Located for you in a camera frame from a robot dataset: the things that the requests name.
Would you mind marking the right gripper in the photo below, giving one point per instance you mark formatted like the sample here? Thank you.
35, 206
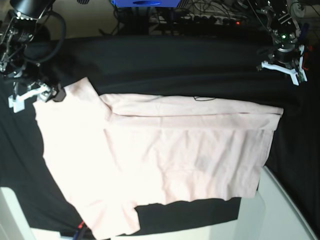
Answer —
56, 93

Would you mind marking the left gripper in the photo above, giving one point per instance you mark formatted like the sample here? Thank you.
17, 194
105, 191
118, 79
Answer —
285, 55

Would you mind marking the pink T-shirt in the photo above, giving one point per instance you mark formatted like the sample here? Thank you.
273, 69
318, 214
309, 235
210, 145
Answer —
111, 153

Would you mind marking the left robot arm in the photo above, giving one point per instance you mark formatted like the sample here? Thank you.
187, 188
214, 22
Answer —
274, 16

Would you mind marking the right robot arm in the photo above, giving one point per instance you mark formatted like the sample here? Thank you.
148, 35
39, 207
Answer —
17, 31

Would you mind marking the red clamp right side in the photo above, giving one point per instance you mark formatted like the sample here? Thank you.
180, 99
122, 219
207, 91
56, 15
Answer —
307, 58

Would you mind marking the black table cloth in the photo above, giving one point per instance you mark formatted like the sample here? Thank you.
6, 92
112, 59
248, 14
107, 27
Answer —
166, 65

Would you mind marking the white panel left front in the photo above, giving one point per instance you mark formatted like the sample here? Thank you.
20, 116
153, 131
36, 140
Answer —
13, 223

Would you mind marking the white panel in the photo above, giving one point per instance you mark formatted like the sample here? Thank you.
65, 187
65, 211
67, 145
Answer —
13, 223
271, 214

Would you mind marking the red blue clamp front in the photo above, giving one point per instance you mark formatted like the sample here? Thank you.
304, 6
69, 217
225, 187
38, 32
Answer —
82, 232

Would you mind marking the white panel right front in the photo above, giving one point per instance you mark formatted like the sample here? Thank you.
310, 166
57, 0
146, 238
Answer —
271, 214

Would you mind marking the blue clamp handle right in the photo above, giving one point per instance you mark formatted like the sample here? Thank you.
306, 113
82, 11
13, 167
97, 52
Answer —
303, 32

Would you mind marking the power strip with cables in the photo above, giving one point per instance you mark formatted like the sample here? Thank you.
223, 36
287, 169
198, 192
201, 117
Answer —
218, 20

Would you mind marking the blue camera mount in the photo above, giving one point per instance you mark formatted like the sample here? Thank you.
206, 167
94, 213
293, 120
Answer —
145, 3

